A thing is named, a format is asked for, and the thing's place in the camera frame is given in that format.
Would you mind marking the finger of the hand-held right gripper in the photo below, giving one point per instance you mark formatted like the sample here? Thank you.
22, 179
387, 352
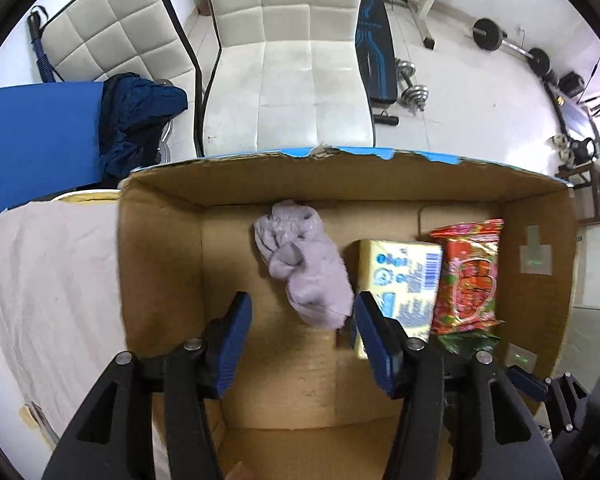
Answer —
526, 383

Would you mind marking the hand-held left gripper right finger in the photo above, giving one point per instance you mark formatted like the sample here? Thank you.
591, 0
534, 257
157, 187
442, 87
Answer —
375, 345

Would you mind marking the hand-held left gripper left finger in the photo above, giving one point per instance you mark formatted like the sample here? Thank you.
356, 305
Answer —
234, 345

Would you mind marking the cardboard box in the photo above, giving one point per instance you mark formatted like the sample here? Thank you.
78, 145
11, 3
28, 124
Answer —
300, 395

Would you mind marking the purple sock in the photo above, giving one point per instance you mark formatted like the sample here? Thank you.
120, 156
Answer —
307, 270

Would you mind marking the yellow wrapped packet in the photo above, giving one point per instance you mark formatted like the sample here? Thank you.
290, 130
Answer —
405, 280

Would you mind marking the white cushion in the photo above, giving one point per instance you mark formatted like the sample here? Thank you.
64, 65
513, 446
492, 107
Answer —
597, 337

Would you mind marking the red snack packet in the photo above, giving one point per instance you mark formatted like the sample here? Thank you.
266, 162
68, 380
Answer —
472, 285

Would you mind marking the beige cloth sheet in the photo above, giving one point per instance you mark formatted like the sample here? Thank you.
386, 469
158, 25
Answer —
55, 290

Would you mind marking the wooden chair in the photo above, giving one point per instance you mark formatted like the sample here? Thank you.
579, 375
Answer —
592, 185

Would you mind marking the black kettlebell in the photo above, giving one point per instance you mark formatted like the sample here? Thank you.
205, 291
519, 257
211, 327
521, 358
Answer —
582, 150

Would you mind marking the dark blue cloth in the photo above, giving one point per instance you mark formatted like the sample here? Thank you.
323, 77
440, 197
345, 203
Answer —
135, 115

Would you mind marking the chrome dumbbell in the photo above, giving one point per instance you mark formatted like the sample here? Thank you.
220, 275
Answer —
414, 91

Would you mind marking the white quilted chair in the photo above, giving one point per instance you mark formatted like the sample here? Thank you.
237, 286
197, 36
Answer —
120, 30
290, 70

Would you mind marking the blue foam mat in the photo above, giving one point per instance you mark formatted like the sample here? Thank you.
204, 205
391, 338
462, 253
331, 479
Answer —
35, 145

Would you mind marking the black weight block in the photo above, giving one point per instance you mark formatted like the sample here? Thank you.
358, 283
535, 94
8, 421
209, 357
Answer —
570, 85

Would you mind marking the barbell with black plates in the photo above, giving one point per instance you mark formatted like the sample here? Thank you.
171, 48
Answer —
487, 34

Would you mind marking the blue black resistance band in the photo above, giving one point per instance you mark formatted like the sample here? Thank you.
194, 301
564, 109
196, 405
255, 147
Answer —
44, 57

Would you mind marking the white weight bench frame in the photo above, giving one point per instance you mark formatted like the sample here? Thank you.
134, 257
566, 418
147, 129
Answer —
427, 5

